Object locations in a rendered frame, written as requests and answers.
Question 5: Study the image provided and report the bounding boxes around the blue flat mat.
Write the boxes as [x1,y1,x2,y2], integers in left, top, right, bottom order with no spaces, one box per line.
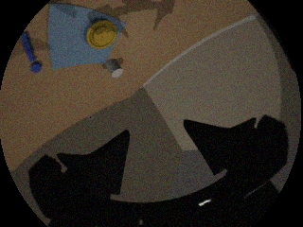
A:
[48,3,125,69]

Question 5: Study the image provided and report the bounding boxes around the grey cylinder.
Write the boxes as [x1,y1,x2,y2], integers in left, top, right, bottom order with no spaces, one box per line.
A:
[106,60,124,77]

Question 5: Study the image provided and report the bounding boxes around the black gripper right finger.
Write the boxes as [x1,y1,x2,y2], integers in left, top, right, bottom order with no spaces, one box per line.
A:
[183,116,257,177]

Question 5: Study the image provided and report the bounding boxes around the yellow round plate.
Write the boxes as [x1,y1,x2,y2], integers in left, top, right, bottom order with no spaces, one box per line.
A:
[86,19,117,49]

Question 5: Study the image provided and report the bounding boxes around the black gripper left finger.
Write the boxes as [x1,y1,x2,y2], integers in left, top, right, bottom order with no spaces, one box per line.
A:
[57,130,130,196]

